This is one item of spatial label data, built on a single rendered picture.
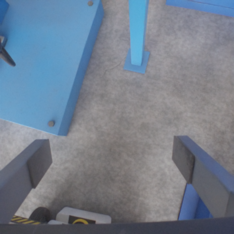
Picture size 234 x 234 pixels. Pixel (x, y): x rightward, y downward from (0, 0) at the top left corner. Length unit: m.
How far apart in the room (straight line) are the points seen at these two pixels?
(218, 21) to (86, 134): 1.06
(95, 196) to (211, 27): 1.21
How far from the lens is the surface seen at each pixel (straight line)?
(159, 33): 1.14
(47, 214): 1.08
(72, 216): 0.92
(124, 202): 0.99
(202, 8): 1.28
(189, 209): 1.02
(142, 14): 0.67
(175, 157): 0.17
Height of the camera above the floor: 0.93
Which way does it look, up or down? 80 degrees down
